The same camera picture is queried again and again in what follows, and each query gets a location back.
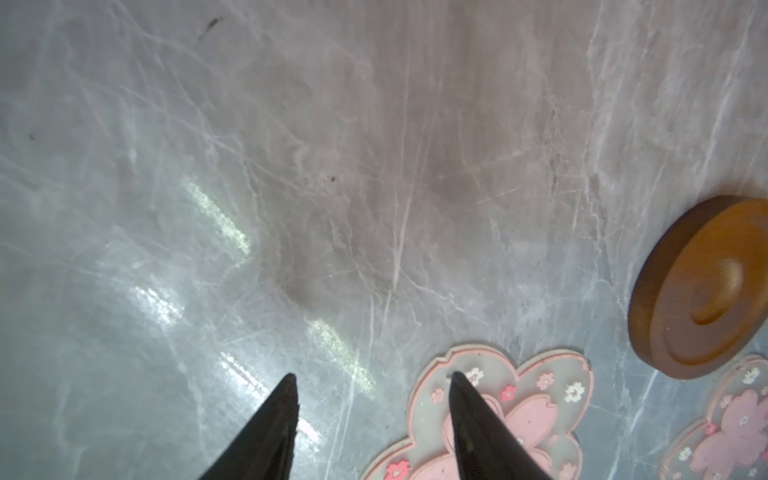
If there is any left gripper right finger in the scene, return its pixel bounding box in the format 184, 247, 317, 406
449, 371, 549, 480

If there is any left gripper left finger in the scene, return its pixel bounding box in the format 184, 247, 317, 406
200, 373, 299, 480

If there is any pink flower coaster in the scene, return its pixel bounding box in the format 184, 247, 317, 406
659, 355, 767, 479
362, 344, 594, 479

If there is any brown wooden coaster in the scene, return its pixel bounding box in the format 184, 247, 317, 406
628, 195, 767, 380

